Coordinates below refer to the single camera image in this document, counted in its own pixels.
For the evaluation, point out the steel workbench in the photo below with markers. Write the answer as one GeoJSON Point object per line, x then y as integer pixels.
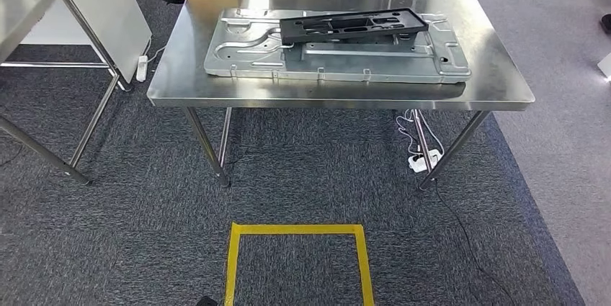
{"type": "Point", "coordinates": [215, 91]}

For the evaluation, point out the black plastic plate part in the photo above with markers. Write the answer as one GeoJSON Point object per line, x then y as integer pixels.
{"type": "Point", "coordinates": [289, 32]}

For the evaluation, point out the steel table crossbar legs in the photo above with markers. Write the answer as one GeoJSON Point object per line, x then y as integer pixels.
{"type": "Point", "coordinates": [28, 3]}

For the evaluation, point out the stamped metal panel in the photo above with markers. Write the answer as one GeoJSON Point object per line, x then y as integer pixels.
{"type": "Point", "coordinates": [334, 63]}

